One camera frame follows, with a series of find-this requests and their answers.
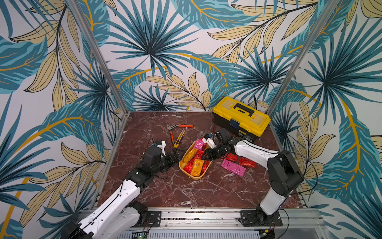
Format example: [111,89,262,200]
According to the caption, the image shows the orange handled pliers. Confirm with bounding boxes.
[166,123,195,145]

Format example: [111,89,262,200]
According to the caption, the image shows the red tea bag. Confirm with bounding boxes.
[183,160,194,174]
[194,149,204,160]
[239,157,257,168]
[223,153,238,163]

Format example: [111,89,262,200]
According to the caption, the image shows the orange yellow tea bag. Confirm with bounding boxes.
[190,159,204,177]

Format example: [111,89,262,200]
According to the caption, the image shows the yellow plastic tray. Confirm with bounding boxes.
[179,139,212,180]

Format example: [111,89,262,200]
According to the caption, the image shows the crumpled red tea bag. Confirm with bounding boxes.
[183,160,194,174]

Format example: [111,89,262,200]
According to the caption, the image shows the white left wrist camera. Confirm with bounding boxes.
[154,140,166,156]

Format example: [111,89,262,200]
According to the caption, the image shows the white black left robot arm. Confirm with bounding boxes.
[61,145,185,239]

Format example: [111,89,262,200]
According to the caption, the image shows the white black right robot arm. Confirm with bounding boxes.
[202,128,304,227]

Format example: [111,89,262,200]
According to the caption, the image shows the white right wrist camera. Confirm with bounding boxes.
[202,137,217,149]

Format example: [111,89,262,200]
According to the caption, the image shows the small pink tea bag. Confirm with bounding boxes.
[194,138,206,151]

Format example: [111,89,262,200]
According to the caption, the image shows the aluminium front rail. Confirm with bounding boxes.
[79,207,331,239]

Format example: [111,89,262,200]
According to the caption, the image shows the yellow black deli toolbox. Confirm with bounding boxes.
[212,97,271,143]

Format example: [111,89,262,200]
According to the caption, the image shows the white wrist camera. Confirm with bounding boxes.
[154,140,166,156]
[202,137,217,149]

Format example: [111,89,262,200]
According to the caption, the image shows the red tea bag in tray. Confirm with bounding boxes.
[194,149,204,160]

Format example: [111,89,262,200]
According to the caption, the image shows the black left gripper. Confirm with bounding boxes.
[152,147,186,175]

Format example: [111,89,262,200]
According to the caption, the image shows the yellow black utility knife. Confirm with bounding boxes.
[174,129,185,148]

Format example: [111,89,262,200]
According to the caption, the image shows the long pink tea bag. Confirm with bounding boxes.
[221,159,246,176]

